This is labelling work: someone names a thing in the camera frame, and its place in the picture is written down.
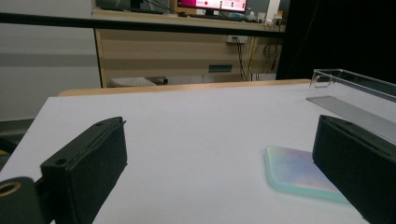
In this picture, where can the clear acrylic box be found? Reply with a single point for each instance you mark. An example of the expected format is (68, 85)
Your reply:
(358, 115)

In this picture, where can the black horizontal frame bar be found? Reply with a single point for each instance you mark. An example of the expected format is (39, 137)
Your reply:
(62, 20)

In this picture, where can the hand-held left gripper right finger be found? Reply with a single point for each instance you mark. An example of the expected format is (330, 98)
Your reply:
(358, 165)

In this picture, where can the dark monitor stand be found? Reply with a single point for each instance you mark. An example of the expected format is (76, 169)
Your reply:
(130, 5)

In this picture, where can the grey-green drawer label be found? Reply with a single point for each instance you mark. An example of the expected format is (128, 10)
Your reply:
(220, 68)

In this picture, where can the white power outlet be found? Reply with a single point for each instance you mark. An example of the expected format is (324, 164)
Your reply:
(236, 39)

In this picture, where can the light wooden desk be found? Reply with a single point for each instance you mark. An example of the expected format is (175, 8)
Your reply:
(174, 53)

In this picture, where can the computer monitor with pink screen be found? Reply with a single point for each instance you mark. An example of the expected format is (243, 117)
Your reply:
(214, 4)

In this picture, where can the black curtain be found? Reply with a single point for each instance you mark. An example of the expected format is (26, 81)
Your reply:
(342, 34)

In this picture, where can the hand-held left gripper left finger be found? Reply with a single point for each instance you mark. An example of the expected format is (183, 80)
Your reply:
(93, 165)

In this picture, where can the white partition panel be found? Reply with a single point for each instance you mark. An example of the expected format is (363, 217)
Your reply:
(46, 68)

